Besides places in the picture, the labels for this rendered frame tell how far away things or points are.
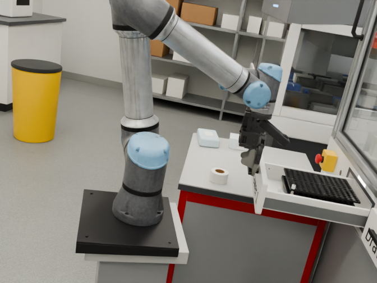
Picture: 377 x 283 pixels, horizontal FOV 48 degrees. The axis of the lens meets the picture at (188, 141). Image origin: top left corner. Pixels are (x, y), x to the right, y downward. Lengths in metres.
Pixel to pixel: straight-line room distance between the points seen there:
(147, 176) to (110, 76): 4.89
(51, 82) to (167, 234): 2.65
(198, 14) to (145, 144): 4.12
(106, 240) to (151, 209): 0.16
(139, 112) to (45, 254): 1.38
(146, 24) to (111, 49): 4.90
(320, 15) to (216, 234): 1.14
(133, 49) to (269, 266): 1.02
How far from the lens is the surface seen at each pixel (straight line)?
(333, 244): 1.67
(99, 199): 1.30
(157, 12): 1.04
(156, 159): 1.13
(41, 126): 3.79
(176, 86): 5.30
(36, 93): 3.67
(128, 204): 1.20
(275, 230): 1.67
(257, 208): 1.32
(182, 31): 1.06
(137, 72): 1.19
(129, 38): 1.18
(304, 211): 1.36
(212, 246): 1.70
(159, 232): 1.19
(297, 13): 2.14
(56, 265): 2.36
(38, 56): 4.89
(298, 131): 2.24
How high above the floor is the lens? 1.43
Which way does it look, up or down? 19 degrees down
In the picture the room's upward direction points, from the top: 10 degrees clockwise
